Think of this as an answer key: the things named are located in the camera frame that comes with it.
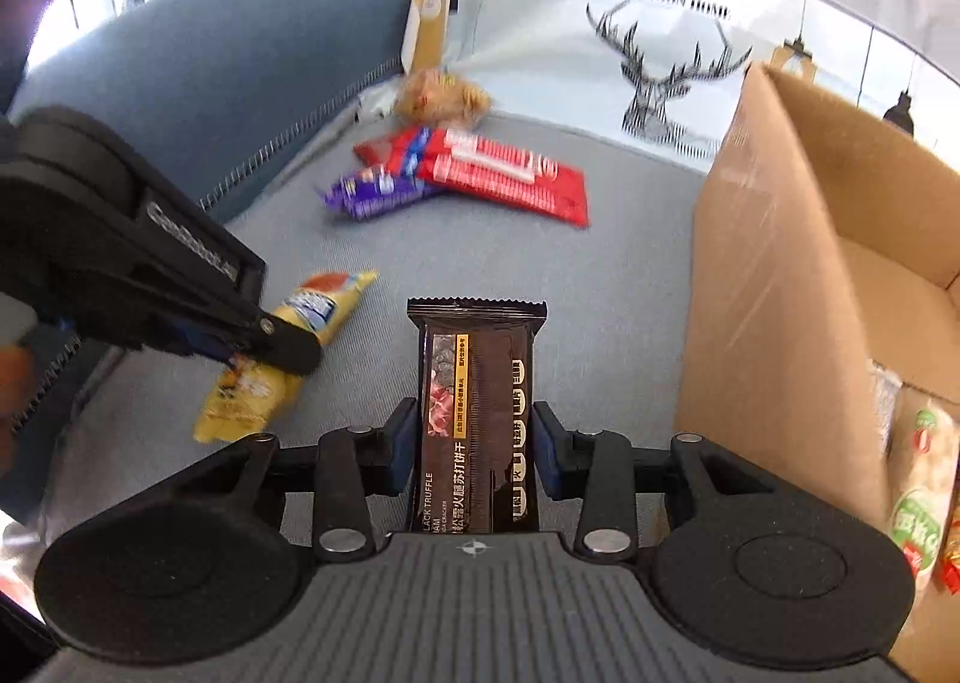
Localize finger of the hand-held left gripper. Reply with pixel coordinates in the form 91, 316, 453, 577
124, 319, 241, 365
150, 293, 325, 378

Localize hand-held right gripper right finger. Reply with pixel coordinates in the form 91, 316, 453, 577
531, 399, 762, 556

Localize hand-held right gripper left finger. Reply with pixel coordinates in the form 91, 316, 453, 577
191, 398, 419, 562

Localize yellow and blue snack packet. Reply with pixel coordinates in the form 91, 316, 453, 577
193, 269, 380, 445

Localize dark brown cracker packet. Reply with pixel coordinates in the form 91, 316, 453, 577
406, 298, 548, 535

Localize purple snack packet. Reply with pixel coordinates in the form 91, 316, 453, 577
322, 165, 443, 223

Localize cardboard box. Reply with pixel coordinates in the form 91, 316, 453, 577
673, 62, 960, 683

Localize tan peanut candy bag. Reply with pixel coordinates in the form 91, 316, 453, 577
394, 69, 492, 127

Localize green label rice cracker packet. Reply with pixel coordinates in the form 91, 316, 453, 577
868, 360, 960, 594

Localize red and yellow snack packet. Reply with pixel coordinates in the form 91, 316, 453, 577
936, 495, 960, 598

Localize blue sofa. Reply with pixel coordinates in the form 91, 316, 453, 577
0, 0, 410, 219

